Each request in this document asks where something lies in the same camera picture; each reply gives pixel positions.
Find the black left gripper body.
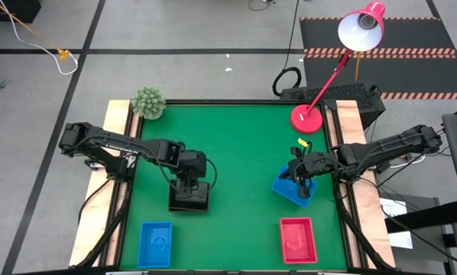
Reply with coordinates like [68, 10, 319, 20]
[173, 149, 209, 180]

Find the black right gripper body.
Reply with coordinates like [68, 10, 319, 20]
[288, 150, 335, 180]

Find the blue slotted plastic basket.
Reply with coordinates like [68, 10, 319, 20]
[271, 165, 319, 209]
[136, 221, 173, 270]

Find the black slotted plastic basket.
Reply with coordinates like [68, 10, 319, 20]
[167, 180, 211, 214]

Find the red slotted plastic basket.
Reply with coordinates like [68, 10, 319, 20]
[279, 216, 319, 265]

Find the red desk lamp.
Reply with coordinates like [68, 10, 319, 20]
[289, 0, 387, 135]

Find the light wooden side board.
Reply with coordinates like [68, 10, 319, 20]
[325, 99, 397, 269]
[68, 99, 142, 268]

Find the green succulent in white pot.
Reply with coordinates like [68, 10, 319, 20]
[130, 85, 167, 121]

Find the black foam-topped box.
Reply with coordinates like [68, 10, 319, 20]
[280, 82, 387, 131]

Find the white paper sheet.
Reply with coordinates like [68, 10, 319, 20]
[379, 196, 415, 250]

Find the black crossbar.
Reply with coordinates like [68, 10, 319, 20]
[384, 200, 457, 235]

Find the black striped floor mat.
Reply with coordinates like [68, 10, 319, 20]
[299, 15, 457, 101]

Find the black box on floor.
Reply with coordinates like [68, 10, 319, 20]
[0, 0, 42, 24]

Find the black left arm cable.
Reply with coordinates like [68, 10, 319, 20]
[203, 156, 219, 194]

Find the black table edge frame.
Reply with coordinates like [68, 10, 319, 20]
[118, 99, 351, 274]

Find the white cable by arm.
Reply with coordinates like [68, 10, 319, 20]
[388, 154, 426, 169]

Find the black looped floor cable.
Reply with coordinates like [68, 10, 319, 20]
[271, 0, 303, 98]

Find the white floor cable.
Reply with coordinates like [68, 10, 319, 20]
[5, 0, 79, 76]

